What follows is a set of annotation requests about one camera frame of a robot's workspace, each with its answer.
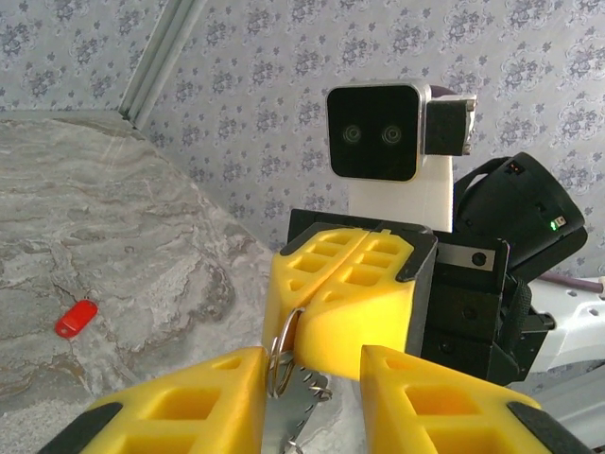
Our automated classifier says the red key tag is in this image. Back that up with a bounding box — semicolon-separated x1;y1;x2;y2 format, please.
54;298;99;341

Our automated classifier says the aluminium side frame rail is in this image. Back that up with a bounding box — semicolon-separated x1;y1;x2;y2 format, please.
512;366;605;450

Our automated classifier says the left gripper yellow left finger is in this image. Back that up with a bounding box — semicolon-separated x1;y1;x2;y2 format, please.
37;346;271;454

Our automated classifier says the metal keyring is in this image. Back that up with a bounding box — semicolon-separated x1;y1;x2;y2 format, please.
266;306;307;399

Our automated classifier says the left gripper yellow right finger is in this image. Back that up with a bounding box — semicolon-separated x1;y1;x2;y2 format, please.
360;343;592;454

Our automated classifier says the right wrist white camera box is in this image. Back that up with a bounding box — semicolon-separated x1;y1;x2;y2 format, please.
325;82;478;234

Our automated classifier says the aluminium corner post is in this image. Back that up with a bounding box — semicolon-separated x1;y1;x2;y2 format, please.
117;0;205;130

